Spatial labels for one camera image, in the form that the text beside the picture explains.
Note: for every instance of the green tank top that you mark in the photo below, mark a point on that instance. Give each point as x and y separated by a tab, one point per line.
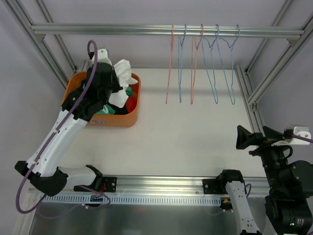
107	108

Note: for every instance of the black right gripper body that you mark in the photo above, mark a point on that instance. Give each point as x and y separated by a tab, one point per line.
260	143

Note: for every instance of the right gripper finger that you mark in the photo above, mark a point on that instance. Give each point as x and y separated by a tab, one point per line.
246	138
272	136

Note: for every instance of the blue hanger with green top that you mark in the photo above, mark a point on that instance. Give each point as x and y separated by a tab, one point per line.
211	79

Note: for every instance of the black tank top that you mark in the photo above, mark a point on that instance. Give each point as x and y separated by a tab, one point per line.
120	111

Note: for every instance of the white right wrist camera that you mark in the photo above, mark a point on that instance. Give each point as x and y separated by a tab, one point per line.
296	135

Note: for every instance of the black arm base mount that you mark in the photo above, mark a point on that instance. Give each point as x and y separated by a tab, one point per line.
107	183

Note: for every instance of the white slotted cable duct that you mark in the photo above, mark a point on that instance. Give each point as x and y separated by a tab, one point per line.
114	199

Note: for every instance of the orange plastic bin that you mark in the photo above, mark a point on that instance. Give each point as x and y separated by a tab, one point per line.
108	120

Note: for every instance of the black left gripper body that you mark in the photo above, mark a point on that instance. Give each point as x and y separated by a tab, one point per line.
105	80

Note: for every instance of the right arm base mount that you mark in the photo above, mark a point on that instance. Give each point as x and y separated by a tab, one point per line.
214	186

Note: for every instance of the red tank top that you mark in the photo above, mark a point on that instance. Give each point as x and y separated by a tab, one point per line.
130	104

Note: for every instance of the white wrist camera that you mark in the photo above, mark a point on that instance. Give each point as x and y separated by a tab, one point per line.
102	56
296	135

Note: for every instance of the white tank top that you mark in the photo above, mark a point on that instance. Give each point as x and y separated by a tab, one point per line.
124	75

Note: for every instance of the pink wire hanger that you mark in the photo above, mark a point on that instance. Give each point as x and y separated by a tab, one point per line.
170	63

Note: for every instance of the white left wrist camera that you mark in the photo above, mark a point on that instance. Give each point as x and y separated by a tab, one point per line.
102	56

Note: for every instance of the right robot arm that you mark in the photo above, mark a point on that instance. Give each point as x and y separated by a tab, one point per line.
290	184

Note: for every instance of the aluminium hanging rail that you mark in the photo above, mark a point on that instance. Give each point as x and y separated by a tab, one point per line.
167	30

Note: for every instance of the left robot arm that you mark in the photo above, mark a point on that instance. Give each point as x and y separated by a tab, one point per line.
42	169

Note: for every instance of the pink hanger with black top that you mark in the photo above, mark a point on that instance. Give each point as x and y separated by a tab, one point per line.
194	58

